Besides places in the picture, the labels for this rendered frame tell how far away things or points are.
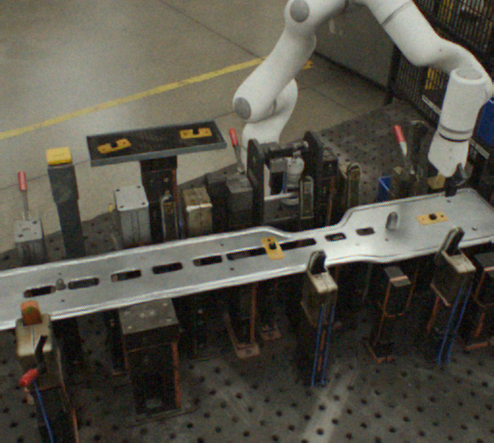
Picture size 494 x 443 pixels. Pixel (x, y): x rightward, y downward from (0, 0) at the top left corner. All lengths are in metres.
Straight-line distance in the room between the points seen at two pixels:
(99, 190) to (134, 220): 1.98
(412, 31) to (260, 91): 0.51
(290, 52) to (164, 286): 0.74
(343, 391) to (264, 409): 0.21
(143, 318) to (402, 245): 0.70
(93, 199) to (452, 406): 2.33
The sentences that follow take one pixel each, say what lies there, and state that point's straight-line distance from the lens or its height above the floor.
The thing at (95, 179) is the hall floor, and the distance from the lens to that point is 3.68.
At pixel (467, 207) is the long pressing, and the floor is 1.00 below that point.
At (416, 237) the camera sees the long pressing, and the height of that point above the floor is 1.00.
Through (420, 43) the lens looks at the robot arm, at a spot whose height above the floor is 1.48.
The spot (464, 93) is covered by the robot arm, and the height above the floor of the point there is 1.41.
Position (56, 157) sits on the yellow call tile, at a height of 1.16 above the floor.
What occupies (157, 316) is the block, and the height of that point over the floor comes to 1.03.
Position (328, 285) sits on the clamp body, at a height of 1.04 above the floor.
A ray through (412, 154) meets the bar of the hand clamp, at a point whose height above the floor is 1.12.
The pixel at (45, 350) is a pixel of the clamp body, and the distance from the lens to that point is 1.37.
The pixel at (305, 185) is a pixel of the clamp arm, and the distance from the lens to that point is 1.72.
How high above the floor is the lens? 2.07
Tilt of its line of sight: 37 degrees down
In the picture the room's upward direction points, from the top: 2 degrees clockwise
